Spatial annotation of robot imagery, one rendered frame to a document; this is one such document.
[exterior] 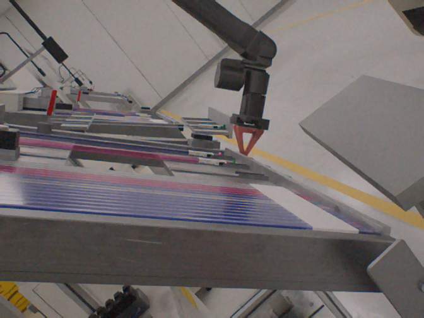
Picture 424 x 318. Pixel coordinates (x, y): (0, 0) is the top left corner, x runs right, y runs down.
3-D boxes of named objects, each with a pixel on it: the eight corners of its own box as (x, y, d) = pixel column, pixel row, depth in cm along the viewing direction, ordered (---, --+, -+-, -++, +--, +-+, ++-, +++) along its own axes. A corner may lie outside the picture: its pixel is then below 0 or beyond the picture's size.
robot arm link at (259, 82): (274, 70, 101) (266, 71, 106) (246, 65, 99) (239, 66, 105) (269, 100, 102) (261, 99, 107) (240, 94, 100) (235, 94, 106)
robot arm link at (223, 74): (276, 41, 99) (263, 50, 108) (227, 31, 97) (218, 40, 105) (268, 93, 99) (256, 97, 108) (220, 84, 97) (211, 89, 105)
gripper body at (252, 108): (243, 123, 99) (248, 91, 98) (230, 120, 109) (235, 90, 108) (269, 127, 101) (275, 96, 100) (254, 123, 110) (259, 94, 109)
